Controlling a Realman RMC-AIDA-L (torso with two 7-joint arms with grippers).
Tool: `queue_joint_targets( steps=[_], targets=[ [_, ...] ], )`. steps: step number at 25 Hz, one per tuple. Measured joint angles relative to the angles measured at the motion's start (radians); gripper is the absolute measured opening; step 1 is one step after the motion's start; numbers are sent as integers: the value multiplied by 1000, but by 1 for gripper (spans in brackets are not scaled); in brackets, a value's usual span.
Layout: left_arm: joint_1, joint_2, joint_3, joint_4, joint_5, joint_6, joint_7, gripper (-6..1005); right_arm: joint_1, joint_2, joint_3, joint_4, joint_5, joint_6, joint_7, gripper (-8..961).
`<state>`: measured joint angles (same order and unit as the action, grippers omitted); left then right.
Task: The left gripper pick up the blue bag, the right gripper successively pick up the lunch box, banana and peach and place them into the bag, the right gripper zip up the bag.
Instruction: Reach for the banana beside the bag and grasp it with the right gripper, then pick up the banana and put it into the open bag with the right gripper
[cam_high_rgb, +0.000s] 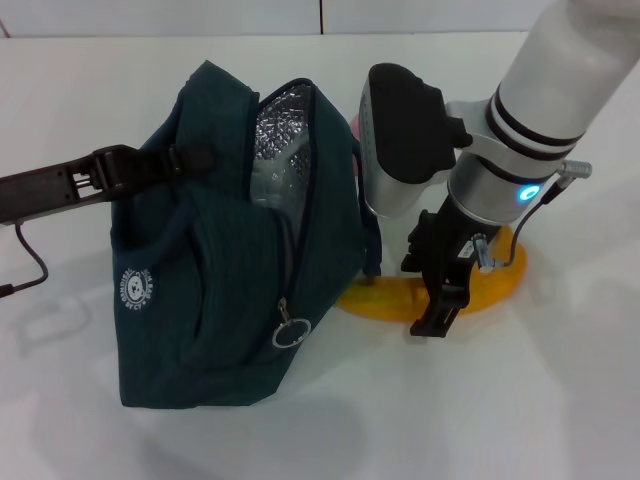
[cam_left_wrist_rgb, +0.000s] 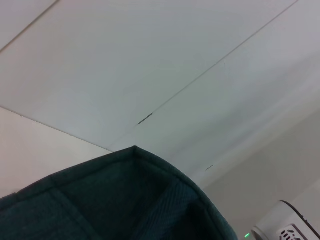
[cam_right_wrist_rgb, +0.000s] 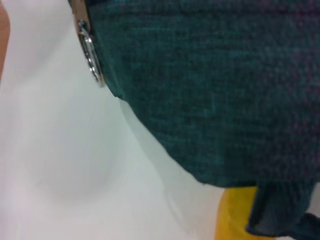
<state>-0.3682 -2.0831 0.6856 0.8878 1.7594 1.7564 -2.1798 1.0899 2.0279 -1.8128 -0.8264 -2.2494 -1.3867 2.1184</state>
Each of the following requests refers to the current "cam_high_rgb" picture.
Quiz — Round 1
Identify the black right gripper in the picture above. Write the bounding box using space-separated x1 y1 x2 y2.
402 194 502 341

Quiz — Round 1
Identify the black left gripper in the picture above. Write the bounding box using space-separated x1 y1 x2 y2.
0 143 216 226

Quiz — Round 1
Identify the dark teal fabric lunch bag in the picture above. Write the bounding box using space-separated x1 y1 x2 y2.
110 59 384 410

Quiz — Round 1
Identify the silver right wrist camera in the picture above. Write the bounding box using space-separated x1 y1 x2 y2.
357 62 474 219

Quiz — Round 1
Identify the pink toy peach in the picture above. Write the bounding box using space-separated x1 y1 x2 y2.
349 112 364 176

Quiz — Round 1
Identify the yellow banana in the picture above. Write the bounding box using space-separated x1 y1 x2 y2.
335 224 529 324

